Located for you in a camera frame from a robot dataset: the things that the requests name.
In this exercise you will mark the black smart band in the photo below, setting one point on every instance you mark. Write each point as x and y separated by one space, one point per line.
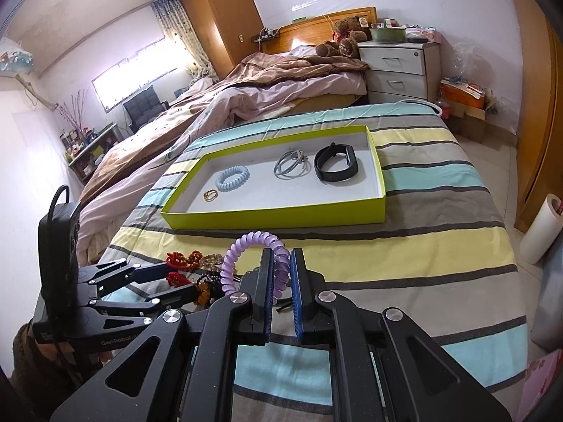
336 163

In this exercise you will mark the lime green tray box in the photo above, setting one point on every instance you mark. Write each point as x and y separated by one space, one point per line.
272 184

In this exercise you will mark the striped table cloth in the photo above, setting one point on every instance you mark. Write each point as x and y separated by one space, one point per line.
442 255

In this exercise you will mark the white paper roll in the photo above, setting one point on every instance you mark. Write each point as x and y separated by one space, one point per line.
543 231

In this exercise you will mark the floral window curtain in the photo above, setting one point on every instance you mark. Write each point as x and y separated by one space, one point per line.
178 28

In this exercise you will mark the tall corner wardrobe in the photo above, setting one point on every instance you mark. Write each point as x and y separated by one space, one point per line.
227 30

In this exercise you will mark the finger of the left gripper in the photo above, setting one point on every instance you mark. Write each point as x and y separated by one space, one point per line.
177 297
149 273

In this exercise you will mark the cluttered side desk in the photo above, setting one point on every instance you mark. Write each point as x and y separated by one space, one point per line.
83 159

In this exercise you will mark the wooden headboard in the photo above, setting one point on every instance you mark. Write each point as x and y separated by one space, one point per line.
312 31

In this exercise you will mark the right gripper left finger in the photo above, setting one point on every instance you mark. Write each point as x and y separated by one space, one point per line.
262 298

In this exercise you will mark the brown teddy bear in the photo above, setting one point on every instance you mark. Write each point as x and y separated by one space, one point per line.
348 34

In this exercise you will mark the black office chair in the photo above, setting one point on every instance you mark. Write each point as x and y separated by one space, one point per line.
144 108

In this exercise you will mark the orange books box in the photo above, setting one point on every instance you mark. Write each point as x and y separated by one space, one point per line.
463 92

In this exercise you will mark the gold ring bangles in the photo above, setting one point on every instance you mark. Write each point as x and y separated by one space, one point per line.
210 195

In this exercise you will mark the bed with pink quilt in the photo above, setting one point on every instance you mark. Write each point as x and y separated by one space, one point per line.
261 87

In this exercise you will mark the white drawer nightstand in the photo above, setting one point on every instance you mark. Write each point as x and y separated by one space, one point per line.
401 71

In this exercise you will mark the green basin on nightstand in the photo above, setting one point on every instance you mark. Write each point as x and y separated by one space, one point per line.
388 35

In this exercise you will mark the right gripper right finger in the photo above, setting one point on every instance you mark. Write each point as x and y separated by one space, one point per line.
305 285

